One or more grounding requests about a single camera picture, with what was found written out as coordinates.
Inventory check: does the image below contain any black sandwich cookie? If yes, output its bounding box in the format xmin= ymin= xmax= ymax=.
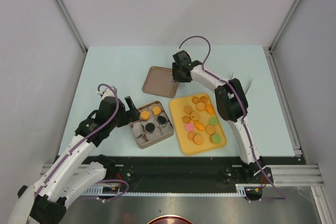
xmin=145 ymin=123 xmax=155 ymax=133
xmin=157 ymin=116 xmax=167 ymax=125

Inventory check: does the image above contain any rose gold cookie tin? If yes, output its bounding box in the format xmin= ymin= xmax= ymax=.
xmin=129 ymin=101 xmax=174 ymax=149

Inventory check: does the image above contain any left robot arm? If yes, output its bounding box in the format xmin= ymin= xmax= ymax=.
xmin=9 ymin=94 xmax=140 ymax=223

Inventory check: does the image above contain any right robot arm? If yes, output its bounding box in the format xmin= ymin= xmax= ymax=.
xmin=172 ymin=50 xmax=273 ymax=184

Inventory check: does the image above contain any white paper cupcake liner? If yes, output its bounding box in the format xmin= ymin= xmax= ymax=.
xmin=145 ymin=129 xmax=163 ymax=144
xmin=131 ymin=122 xmax=145 ymax=140
xmin=136 ymin=136 xmax=148 ymax=148
xmin=161 ymin=124 xmax=173 ymax=135

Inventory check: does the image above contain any rose gold tin lid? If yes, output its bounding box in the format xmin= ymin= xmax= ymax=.
xmin=142 ymin=66 xmax=179 ymax=98

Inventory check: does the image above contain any swirl butter cookie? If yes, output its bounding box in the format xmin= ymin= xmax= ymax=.
xmin=200 ymin=96 xmax=208 ymax=104
xmin=182 ymin=115 xmax=192 ymax=124
xmin=192 ymin=96 xmax=200 ymax=104

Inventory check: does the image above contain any flower butter cookie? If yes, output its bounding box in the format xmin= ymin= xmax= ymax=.
xmin=183 ymin=105 xmax=193 ymax=114

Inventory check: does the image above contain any orange fish cookie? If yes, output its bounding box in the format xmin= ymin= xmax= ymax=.
xmin=194 ymin=121 xmax=205 ymax=131
xmin=205 ymin=104 xmax=215 ymax=114

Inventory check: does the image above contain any tan sandwich cookie spotted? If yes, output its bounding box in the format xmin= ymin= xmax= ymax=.
xmin=190 ymin=111 xmax=200 ymax=121

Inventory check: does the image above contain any pink sandwich cookie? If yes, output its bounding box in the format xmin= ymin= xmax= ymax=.
xmin=184 ymin=123 xmax=195 ymax=132

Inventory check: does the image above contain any green macaron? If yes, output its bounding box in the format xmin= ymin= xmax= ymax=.
xmin=208 ymin=117 xmax=218 ymax=126
xmin=211 ymin=133 xmax=222 ymax=144

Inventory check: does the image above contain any yellow plastic tray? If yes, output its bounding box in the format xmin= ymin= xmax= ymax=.
xmin=169 ymin=93 xmax=227 ymax=156

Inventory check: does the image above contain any red round object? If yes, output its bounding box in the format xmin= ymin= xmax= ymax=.
xmin=148 ymin=215 xmax=193 ymax=224

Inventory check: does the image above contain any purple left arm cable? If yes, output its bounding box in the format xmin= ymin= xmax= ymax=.
xmin=33 ymin=83 xmax=130 ymax=204

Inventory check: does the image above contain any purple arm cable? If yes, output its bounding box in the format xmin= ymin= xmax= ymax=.
xmin=33 ymin=83 xmax=130 ymax=204
xmin=177 ymin=35 xmax=287 ymax=200

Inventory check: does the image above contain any white cable duct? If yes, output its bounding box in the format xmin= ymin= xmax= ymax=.
xmin=80 ymin=182 xmax=262 ymax=198

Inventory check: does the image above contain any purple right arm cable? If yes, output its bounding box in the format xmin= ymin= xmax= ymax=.
xmin=177 ymin=35 xmax=287 ymax=200

